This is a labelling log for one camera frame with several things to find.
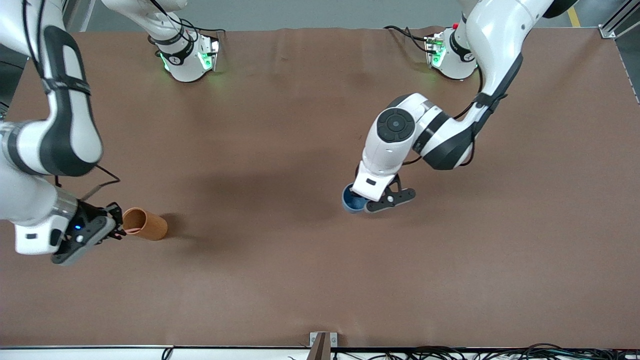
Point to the orange-brown cylindrical cup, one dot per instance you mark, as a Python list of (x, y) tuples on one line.
[(150, 226)]

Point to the aluminium frame profile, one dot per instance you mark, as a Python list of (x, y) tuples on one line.
[(617, 22)]

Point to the brown wooden post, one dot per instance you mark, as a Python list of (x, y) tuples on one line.
[(320, 347)]

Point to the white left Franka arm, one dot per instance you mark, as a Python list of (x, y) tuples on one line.
[(495, 45)]

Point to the grey metal bracket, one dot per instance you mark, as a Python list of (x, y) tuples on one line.
[(334, 340)]

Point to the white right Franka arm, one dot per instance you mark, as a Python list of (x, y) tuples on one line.
[(65, 125)]

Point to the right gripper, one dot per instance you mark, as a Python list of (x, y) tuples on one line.
[(90, 214)]

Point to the brown table cover sheet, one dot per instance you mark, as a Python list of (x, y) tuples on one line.
[(280, 280)]

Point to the blue cup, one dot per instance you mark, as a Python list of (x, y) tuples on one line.
[(352, 204)]

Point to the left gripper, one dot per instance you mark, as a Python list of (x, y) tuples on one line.
[(356, 170)]

